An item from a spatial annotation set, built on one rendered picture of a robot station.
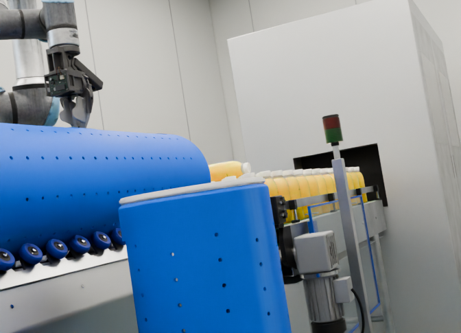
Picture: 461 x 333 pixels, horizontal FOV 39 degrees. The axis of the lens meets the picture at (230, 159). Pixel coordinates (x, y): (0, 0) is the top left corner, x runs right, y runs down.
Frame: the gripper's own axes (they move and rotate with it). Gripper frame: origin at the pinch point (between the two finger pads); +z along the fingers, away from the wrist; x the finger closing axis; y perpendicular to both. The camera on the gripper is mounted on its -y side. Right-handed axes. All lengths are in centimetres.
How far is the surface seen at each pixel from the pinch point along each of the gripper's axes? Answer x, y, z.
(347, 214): 37, -98, 34
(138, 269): 33, 35, 32
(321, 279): 32, -70, 52
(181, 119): -197, -433, -63
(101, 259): 11.6, 15.5, 31.0
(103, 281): 12.8, 17.7, 35.4
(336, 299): 36, -72, 59
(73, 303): 13.6, 29.3, 37.8
